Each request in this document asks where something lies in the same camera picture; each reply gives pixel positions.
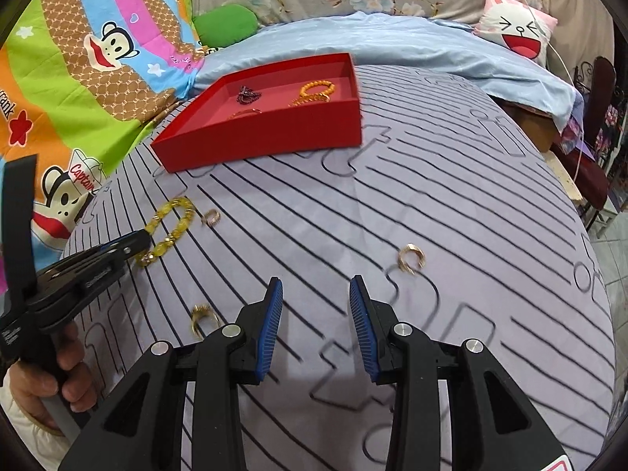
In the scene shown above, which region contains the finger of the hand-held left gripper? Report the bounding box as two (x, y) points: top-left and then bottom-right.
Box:
(42, 230), (153, 288)
(29, 260), (126, 329)

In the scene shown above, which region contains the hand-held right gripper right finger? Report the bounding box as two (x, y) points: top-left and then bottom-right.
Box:
(348, 275), (565, 471)

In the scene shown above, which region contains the pink cat face pillow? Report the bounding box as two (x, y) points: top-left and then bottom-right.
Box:
(473, 0), (559, 67)

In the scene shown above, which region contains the yellow translucent beaded bracelet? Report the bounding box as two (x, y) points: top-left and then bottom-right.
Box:
(136, 197), (196, 268)

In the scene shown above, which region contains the red cardboard box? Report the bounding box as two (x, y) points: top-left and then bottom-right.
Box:
(150, 52), (363, 173)

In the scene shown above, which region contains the colourful cartoon monkey blanket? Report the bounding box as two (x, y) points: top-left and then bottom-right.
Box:
(0, 0), (208, 256)

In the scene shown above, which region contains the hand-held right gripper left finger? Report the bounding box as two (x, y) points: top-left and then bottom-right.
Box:
(58, 277), (285, 471)

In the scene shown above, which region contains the person's left hand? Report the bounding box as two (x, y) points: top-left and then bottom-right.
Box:
(10, 324), (99, 433)

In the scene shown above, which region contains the grey striped bedsheet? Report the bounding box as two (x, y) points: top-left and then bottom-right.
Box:
(59, 64), (616, 471)

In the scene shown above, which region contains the white cable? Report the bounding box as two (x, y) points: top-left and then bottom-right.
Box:
(510, 0), (586, 192)

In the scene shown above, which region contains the brown wooden board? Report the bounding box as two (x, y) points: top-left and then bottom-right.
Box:
(495, 99), (557, 154)

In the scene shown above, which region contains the dark wooden chair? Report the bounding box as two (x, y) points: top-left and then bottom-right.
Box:
(549, 56), (619, 213)

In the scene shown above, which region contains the green pillow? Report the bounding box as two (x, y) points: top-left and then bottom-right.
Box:
(191, 4), (259, 49)

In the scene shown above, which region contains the orange beaded bracelet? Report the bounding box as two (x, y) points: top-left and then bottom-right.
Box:
(298, 81), (340, 104)

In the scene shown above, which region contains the light blue sheet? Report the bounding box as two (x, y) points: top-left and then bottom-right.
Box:
(194, 11), (584, 133)

